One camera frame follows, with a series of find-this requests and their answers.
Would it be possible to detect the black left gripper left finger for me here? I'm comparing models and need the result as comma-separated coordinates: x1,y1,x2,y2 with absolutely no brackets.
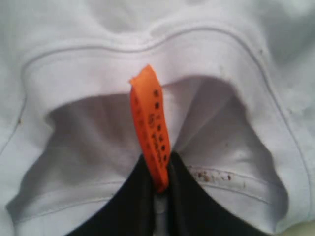
68,156,155,236

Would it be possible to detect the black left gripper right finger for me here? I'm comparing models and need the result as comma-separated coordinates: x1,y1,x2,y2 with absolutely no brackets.
167,152,253,236

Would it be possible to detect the orange neck label tag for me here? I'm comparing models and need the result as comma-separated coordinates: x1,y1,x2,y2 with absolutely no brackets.
129,65,171,193

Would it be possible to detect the white t-shirt red lettering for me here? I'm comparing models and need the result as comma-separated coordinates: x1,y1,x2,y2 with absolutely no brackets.
0,0,315,236

